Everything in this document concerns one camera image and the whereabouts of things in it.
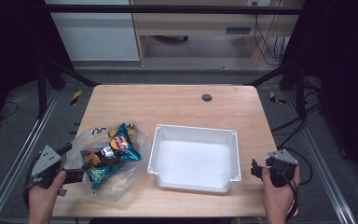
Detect black floor cables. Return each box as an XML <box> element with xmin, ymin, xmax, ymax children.
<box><xmin>270</xmin><ymin>76</ymin><xmax>324</xmax><ymax>151</ymax></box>

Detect aluminium floor rail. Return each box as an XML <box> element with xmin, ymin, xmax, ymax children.
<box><xmin>282</xmin><ymin>91</ymin><xmax>358</xmax><ymax>224</ymax></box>
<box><xmin>0</xmin><ymin>89</ymin><xmax>61</xmax><ymax>224</ymax></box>

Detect clear plastic bag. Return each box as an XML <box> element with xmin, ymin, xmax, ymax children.
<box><xmin>63</xmin><ymin>120</ymin><xmax>153</xmax><ymax>203</ymax></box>

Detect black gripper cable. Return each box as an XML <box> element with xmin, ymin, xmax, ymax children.
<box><xmin>272</xmin><ymin>166</ymin><xmax>300</xmax><ymax>222</ymax></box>

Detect hanging black cables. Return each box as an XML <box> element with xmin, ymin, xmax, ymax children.
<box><xmin>253</xmin><ymin>1</ymin><xmax>289</xmax><ymax>67</ymax></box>

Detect white plastic bin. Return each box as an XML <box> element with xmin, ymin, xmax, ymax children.
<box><xmin>146</xmin><ymin>123</ymin><xmax>242</xmax><ymax>194</ymax></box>

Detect black metal frame strut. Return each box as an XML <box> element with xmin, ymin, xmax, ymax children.
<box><xmin>36</xmin><ymin>58</ymin><xmax>102</xmax><ymax>119</ymax></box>
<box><xmin>247</xmin><ymin>60</ymin><xmax>308</xmax><ymax>119</ymax></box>

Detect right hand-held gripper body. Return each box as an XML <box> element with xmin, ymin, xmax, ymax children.
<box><xmin>262</xmin><ymin>148</ymin><xmax>299</xmax><ymax>189</ymax></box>

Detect person's left hand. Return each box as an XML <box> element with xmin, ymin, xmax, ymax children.
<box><xmin>27</xmin><ymin>170</ymin><xmax>67</xmax><ymax>217</ymax></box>

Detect thin black floor cable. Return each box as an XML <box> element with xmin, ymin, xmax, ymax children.
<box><xmin>0</xmin><ymin>101</ymin><xmax>21</xmax><ymax>121</ymax></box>

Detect white cabinet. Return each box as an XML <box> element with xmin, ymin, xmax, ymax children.
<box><xmin>44</xmin><ymin>0</ymin><xmax>142</xmax><ymax>63</ymax></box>

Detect yellow black tape strip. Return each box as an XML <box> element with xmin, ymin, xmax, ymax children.
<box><xmin>268</xmin><ymin>91</ymin><xmax>287</xmax><ymax>105</ymax></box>
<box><xmin>70</xmin><ymin>89</ymin><xmax>83</xmax><ymax>107</ymax></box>

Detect blue potato chips packet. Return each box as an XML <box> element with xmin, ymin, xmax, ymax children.
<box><xmin>79</xmin><ymin>122</ymin><xmax>142</xmax><ymax>194</ymax></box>

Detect light wooden desk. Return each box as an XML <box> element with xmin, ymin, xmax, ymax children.
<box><xmin>130</xmin><ymin>0</ymin><xmax>306</xmax><ymax>67</ymax></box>

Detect black metal crossbar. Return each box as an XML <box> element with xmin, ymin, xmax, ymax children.
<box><xmin>45</xmin><ymin>4</ymin><xmax>305</xmax><ymax>16</ymax></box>

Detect person's right hand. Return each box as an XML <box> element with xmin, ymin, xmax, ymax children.
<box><xmin>260</xmin><ymin>165</ymin><xmax>302</xmax><ymax>218</ymax></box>

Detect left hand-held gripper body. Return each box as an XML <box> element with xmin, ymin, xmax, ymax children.
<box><xmin>23</xmin><ymin>144</ymin><xmax>85</xmax><ymax>190</ymax></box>

